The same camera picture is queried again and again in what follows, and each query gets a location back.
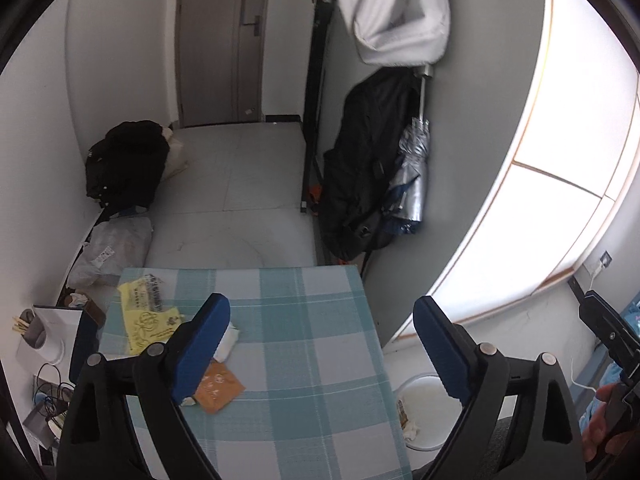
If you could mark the silver folded umbrella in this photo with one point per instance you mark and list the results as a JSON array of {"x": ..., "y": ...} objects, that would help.
[{"x": 412, "y": 185}]

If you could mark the black jacket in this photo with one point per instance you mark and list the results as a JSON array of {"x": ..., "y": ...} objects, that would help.
[{"x": 125, "y": 160}]

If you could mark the bright window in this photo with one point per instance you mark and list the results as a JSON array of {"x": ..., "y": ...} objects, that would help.
[{"x": 560, "y": 160}]

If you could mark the brown waste bin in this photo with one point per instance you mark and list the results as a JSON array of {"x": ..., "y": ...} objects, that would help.
[{"x": 96, "y": 310}]

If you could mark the grey brown door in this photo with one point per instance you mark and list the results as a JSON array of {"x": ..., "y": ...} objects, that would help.
[{"x": 215, "y": 50}]

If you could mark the beige bag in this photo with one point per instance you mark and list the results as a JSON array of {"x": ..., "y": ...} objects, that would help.
[{"x": 176, "y": 157}]

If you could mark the black backpack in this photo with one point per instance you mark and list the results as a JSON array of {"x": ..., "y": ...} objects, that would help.
[{"x": 355, "y": 170}]

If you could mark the white tissue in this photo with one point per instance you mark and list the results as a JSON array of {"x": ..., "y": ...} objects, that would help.
[{"x": 411, "y": 430}]

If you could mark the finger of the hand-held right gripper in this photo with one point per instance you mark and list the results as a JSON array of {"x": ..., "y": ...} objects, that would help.
[{"x": 611, "y": 332}]

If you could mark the white round trash bin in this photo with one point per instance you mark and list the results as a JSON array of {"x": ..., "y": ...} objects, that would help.
[{"x": 425, "y": 395}]

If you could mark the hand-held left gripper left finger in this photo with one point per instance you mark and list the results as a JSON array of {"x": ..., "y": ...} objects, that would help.
[{"x": 200, "y": 345}]

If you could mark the brown patterned sachet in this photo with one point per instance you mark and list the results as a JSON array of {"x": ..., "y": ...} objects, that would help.
[{"x": 220, "y": 387}]

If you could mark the black metal frame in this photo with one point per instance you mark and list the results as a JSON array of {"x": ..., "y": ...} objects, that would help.
[{"x": 312, "y": 110}]

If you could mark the yellow wrapper with clear window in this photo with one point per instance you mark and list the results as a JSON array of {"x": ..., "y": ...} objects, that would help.
[{"x": 145, "y": 322}]

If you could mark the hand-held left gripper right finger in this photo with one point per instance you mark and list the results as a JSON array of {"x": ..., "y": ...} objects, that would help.
[{"x": 440, "y": 345}]

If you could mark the orange item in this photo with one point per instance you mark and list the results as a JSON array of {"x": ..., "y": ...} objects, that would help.
[{"x": 314, "y": 194}]

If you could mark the person's right hand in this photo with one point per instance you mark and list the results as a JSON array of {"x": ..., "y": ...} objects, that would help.
[{"x": 594, "y": 435}]

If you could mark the clear plastic bag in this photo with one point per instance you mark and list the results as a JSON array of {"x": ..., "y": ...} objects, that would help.
[{"x": 117, "y": 245}]

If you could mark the wooden chopsticks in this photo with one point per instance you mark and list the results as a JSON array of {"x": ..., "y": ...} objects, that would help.
[{"x": 20, "y": 324}]

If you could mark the white plastic wrapper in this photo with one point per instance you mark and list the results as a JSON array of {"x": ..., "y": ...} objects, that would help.
[{"x": 227, "y": 344}]

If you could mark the wall socket with plug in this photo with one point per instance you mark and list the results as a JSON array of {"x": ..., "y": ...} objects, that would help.
[{"x": 605, "y": 259}]

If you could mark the light blue cloth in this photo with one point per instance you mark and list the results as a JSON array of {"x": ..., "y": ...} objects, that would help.
[{"x": 607, "y": 377}]

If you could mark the white hanging bag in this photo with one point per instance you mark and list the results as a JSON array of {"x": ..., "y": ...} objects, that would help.
[{"x": 395, "y": 15}]

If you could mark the grey and white utensil holder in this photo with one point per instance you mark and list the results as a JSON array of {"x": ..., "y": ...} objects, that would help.
[{"x": 37, "y": 342}]

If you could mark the teal plaid tablecloth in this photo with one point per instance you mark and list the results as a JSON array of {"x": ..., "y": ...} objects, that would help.
[{"x": 310, "y": 360}]

